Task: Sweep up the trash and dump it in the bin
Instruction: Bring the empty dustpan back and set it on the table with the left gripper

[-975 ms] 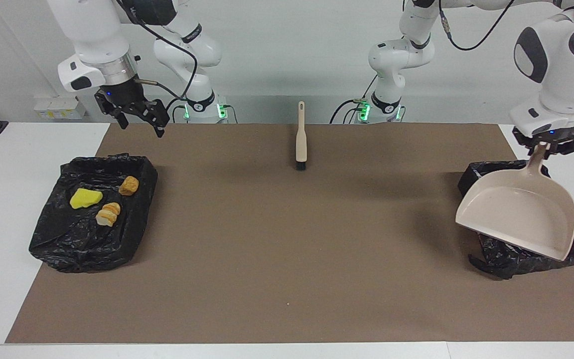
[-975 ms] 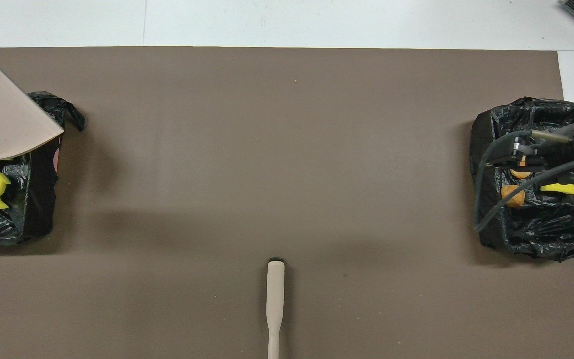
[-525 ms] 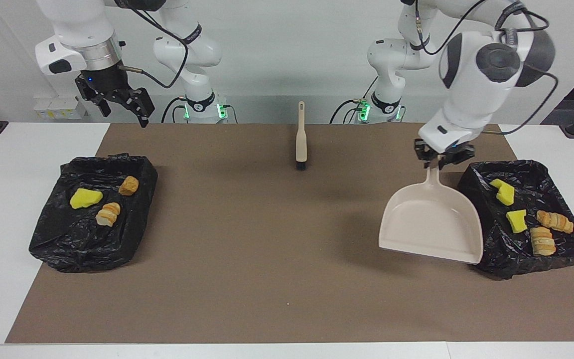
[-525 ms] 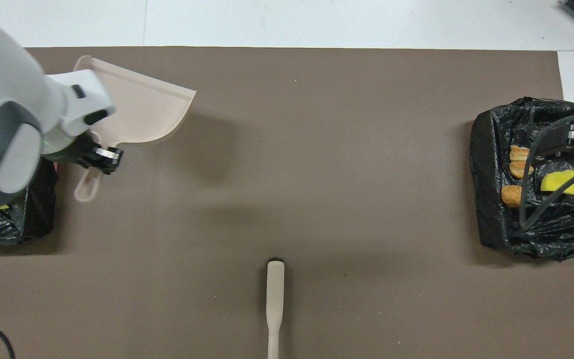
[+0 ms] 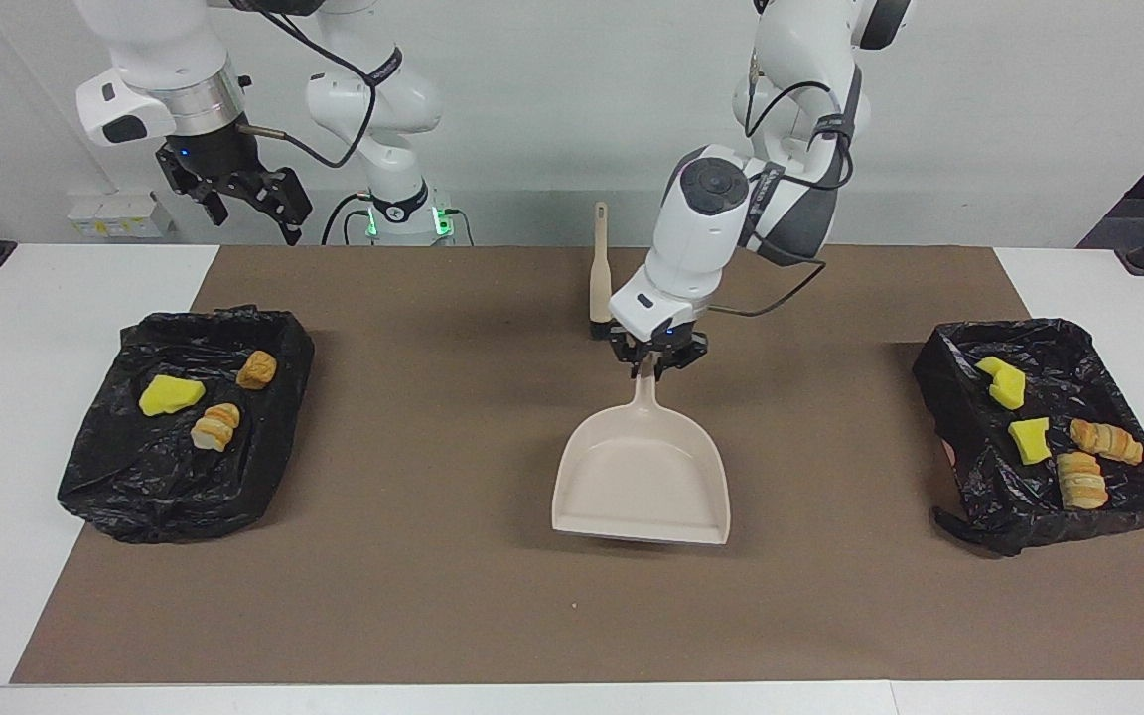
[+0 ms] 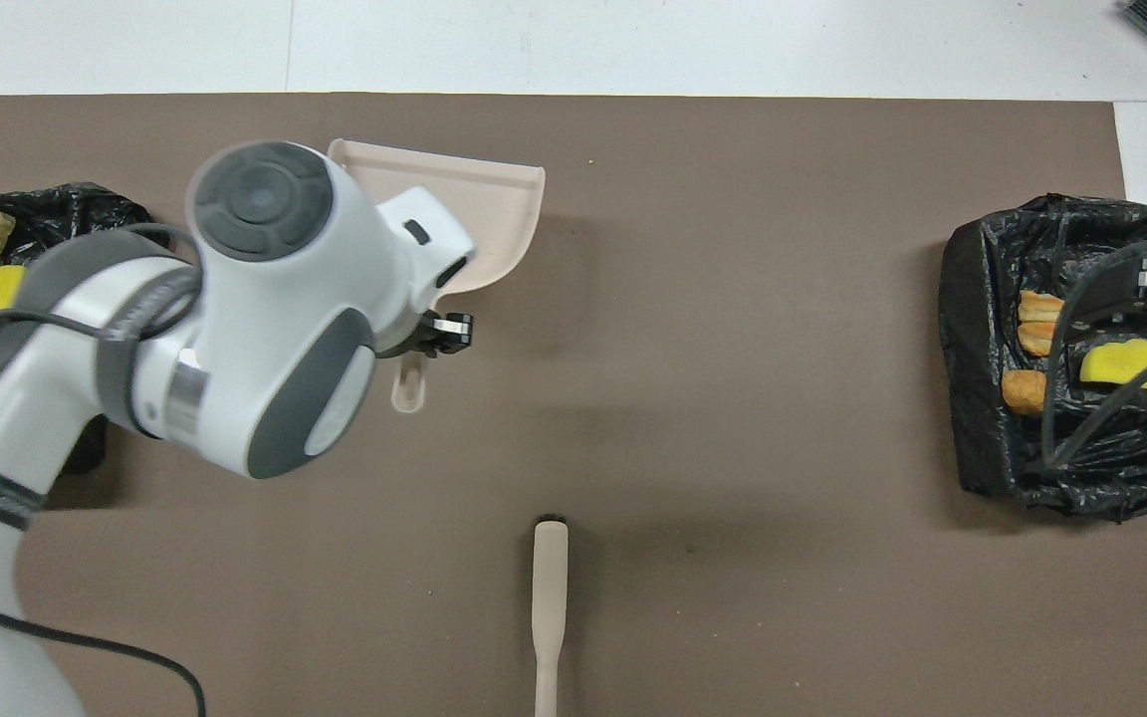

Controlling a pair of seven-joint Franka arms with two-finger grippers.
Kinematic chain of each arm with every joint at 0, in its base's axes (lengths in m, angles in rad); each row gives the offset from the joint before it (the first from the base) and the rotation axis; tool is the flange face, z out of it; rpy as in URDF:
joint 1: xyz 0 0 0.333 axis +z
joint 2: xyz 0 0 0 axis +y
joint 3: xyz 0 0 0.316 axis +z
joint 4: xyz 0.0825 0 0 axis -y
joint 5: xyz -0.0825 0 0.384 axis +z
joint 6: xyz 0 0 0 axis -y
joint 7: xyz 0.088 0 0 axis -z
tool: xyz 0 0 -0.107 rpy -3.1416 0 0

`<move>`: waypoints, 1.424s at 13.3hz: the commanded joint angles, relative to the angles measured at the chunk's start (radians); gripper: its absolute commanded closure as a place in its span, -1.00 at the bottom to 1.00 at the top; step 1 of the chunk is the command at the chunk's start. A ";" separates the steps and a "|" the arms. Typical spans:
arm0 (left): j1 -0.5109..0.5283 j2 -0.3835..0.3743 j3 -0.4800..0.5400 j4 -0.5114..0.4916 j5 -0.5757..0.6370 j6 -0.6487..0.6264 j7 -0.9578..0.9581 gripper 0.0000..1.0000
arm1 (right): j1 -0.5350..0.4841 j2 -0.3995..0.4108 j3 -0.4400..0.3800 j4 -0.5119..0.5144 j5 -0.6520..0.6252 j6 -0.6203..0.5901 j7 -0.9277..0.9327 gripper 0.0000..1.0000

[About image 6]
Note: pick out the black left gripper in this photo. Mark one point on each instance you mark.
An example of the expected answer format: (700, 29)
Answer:
(402, 344)

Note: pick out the brown bread roll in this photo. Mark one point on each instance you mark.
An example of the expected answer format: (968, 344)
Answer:
(1022, 392)

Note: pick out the black bag-lined bin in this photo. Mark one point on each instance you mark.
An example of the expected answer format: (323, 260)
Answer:
(992, 299)
(76, 204)

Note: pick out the brown paper table mat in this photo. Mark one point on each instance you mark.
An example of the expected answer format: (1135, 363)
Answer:
(733, 299)

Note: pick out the small croissant piece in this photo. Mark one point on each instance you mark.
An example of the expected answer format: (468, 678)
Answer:
(1039, 324)

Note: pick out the beige plastic dustpan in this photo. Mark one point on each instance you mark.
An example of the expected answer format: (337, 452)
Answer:
(494, 219)

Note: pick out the beige hand brush black bristles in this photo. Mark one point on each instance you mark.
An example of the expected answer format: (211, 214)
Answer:
(551, 588)

